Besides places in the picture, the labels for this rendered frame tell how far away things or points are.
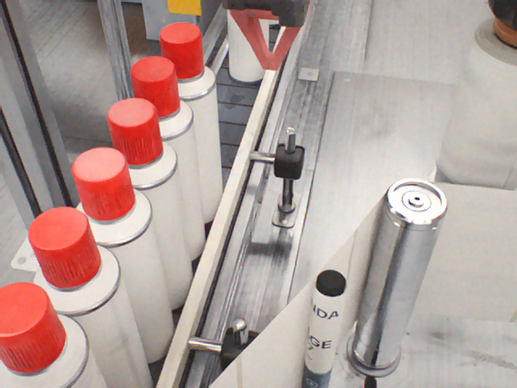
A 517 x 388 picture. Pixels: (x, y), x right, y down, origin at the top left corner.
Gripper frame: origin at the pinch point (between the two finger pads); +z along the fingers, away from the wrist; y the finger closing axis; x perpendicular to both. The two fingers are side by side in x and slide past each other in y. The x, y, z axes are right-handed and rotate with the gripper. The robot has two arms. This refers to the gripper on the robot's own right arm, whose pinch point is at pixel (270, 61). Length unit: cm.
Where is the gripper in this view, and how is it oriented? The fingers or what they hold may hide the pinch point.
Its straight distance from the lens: 56.1
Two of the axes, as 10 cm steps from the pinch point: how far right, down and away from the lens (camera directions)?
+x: -9.8, -1.4, 1.3
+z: 0.0, 6.9, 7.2
